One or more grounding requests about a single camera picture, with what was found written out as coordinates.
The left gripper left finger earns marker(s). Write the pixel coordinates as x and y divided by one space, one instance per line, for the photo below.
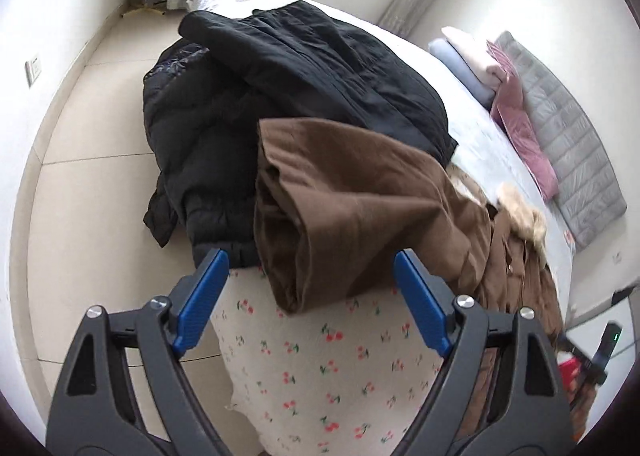
94 410

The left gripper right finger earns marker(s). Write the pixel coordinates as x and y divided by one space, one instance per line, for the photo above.
527 411

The brown jacket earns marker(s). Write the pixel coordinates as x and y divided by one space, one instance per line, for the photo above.
335 203

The white grey wardrobe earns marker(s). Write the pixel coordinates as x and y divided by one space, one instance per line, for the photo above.
623 309

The red plastic stool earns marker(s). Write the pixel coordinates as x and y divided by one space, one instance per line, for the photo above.
569 367

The orange white label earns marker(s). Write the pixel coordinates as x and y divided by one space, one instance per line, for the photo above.
569 238

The grey quilted headboard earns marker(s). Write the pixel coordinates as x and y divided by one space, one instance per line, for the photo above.
590 198

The cherry print blanket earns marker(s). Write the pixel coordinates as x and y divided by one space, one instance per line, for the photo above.
345 379

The light blue bed sheet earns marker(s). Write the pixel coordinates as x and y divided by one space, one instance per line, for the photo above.
484 152

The pink pillow lying flat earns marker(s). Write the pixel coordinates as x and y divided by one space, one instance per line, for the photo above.
508 112

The black puffer jacket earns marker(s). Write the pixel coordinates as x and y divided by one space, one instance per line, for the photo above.
201 121

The pink pillow upright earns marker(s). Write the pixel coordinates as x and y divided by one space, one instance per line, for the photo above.
502 58

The folded cream blanket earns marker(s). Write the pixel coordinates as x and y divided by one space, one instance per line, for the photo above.
475 53

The folded light blue blanket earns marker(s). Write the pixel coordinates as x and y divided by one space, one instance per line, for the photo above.
448 55

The black coat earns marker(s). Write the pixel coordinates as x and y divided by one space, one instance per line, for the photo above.
309 64

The wall socket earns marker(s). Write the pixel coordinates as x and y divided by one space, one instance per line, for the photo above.
617 257

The white wall switch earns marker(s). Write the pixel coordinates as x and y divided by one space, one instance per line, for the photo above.
32 70

